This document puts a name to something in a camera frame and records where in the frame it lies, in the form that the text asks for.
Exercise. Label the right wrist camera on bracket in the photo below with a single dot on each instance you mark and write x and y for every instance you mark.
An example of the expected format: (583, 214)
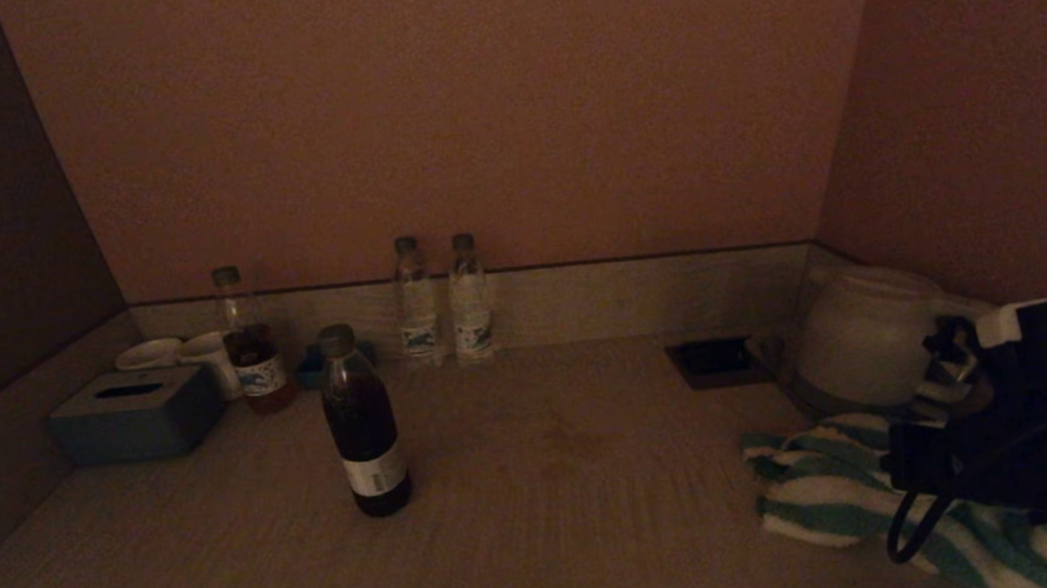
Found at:
(956, 358)

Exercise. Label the small blue tray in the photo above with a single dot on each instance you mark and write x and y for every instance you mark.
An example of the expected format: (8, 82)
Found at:
(308, 374)

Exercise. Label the half-full tea bottle blue label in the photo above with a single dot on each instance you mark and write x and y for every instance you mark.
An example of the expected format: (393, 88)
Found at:
(259, 376)

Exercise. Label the blue-grey tissue box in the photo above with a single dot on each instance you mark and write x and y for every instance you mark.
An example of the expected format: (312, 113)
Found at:
(137, 427)

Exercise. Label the teal white striped towel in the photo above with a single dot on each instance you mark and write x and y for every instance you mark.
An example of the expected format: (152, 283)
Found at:
(829, 494)

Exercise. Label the black recessed socket panel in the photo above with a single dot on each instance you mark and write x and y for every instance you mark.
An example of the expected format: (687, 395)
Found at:
(716, 363)

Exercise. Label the clear water bottle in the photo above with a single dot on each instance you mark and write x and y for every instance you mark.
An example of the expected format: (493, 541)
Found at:
(417, 312)
(471, 307)

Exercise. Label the white electric kettle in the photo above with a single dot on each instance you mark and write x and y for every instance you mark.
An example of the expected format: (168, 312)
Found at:
(854, 343)

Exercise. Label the dark tea bottle white label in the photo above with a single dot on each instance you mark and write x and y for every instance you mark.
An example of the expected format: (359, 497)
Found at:
(364, 428)

